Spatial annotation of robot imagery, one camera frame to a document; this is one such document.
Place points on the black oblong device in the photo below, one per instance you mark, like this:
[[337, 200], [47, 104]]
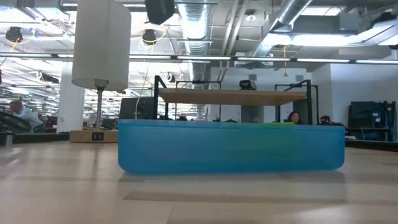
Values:
[[247, 85]]

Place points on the black curved railing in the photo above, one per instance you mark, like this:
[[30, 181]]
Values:
[[12, 121]]

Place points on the blue translucent plastic pencil box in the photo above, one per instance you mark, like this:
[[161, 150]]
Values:
[[230, 146]]

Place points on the linear ceiling light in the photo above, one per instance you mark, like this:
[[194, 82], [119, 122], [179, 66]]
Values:
[[323, 60], [25, 55], [376, 62], [205, 58], [264, 59], [155, 57]]

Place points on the wooden shelf riser black frame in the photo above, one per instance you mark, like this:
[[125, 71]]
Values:
[[230, 97]]

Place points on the silver spiral air duct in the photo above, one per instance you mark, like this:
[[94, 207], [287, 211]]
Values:
[[289, 12]]

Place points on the green sticky note pad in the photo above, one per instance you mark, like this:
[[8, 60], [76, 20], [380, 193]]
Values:
[[281, 122]]

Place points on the black computer monitor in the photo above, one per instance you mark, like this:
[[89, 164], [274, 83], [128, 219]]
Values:
[[136, 107]]

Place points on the black equipment rack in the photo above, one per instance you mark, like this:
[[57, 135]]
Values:
[[367, 118]]

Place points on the green exit sign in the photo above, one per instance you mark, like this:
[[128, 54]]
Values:
[[29, 109]]

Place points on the white building column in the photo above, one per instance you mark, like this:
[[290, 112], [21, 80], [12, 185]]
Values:
[[70, 102]]

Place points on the white-shade lamp with wooden base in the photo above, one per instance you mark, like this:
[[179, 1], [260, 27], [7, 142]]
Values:
[[102, 46]]

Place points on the silver ribbed air duct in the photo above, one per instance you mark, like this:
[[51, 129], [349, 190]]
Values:
[[196, 31]]

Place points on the person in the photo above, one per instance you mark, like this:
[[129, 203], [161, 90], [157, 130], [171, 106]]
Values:
[[325, 120], [28, 119], [294, 117]]

